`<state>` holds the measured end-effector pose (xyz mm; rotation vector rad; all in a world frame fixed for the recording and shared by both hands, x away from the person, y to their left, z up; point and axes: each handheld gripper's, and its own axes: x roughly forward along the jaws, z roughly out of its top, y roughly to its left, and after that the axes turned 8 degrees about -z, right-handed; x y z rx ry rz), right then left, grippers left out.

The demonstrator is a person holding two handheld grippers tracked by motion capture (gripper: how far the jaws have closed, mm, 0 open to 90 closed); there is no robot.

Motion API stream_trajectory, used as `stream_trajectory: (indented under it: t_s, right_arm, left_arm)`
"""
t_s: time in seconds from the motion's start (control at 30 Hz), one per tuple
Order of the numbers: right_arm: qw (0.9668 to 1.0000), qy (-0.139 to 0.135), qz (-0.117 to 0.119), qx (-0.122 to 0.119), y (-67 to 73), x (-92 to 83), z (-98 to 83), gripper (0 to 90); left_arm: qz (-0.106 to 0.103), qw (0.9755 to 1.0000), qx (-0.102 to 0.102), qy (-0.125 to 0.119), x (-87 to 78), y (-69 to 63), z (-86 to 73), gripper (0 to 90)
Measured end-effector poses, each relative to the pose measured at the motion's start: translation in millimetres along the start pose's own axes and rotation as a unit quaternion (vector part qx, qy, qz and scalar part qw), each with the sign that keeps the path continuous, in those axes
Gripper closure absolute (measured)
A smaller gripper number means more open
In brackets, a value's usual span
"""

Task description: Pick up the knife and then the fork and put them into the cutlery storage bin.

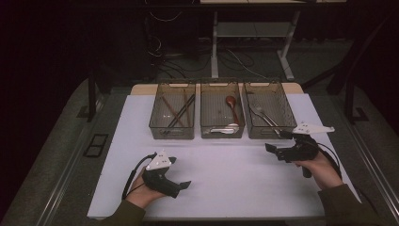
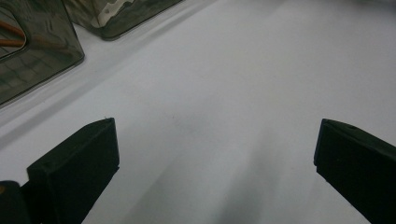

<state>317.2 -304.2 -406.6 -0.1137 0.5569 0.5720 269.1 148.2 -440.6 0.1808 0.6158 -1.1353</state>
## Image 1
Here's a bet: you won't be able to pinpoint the tangle of black cables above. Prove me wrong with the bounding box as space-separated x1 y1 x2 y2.
145 31 274 81

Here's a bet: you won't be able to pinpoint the person's right hand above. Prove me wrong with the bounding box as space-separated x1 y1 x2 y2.
295 153 343 191

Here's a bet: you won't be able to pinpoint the white floor cable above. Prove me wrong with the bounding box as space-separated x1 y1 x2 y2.
226 49 268 80

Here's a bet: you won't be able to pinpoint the black floor socket frame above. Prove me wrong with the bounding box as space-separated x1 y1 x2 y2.
83 133 110 158

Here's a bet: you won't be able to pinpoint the metal floor rail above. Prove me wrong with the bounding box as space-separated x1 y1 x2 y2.
34 93 107 226
340 103 399 220

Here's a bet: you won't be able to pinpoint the person's left hand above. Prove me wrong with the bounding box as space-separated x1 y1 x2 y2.
125 169 167 210

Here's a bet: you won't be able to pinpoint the brown wooden chopstick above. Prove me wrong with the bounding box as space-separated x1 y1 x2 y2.
183 89 192 126
160 94 184 128

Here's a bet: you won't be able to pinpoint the white ceramic spoon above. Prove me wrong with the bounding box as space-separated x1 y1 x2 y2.
208 122 241 136

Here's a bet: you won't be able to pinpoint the white metal desk frame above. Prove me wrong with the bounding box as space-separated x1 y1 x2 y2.
199 0 347 81

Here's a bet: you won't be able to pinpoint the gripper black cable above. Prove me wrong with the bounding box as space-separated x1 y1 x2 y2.
316 142 343 180
121 153 157 201

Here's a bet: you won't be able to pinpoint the black metal stand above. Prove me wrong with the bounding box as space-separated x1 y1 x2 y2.
76 67 106 123
343 74 371 125

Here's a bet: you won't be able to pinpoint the slanted black stand legs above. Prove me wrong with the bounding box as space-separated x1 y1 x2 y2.
301 12 396 96

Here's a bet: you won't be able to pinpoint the metal fork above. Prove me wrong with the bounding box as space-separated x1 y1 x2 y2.
252 104 280 128
248 107 282 137

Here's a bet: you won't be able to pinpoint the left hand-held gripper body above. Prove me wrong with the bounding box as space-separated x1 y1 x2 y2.
141 149 182 200

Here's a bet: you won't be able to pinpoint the brown wooden spoon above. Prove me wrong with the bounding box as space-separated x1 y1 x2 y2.
225 94 241 126

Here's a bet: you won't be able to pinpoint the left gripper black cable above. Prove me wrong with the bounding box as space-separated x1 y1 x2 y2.
121 153 157 201

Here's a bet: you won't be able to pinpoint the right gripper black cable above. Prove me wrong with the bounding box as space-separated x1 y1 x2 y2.
316 142 343 180

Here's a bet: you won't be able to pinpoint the transparent grey plastic basket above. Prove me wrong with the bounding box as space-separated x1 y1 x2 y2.
199 81 247 139
149 82 197 140
243 81 298 140

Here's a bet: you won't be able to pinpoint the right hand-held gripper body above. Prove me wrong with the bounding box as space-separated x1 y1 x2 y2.
277 121 336 179

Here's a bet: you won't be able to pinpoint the white hanging cable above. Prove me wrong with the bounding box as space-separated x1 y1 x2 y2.
150 10 184 23

